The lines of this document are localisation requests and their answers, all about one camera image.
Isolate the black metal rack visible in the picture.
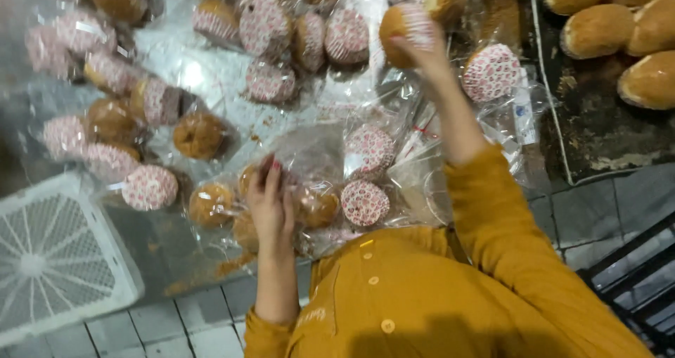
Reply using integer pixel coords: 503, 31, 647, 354
577, 210, 675, 358

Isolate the heap of wrapped patterned muffins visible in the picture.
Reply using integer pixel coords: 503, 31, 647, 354
24, 0, 524, 253

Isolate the person's right hand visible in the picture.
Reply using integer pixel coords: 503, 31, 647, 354
389, 31, 450, 87

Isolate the clear bag of muffins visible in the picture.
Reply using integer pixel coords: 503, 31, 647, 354
187, 126, 346, 258

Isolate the batch of golden bread buns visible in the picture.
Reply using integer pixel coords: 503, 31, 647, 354
543, 0, 675, 111

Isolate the dark metal baking tray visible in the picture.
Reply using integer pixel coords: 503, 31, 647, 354
527, 0, 675, 186

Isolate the person's left hand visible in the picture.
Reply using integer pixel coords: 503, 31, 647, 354
247, 155, 296, 250

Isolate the mustard yellow buttoned shirt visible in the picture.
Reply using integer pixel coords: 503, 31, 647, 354
244, 142, 655, 358

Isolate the brown muffin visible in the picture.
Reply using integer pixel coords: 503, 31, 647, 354
379, 3, 436, 69

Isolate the white printed label strip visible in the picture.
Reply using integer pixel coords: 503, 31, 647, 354
510, 68, 540, 146

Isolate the pile of empty clear bags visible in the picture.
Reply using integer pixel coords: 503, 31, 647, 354
389, 100, 533, 228

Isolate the white plastic grid crate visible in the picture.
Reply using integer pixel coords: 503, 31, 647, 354
0, 171, 146, 348

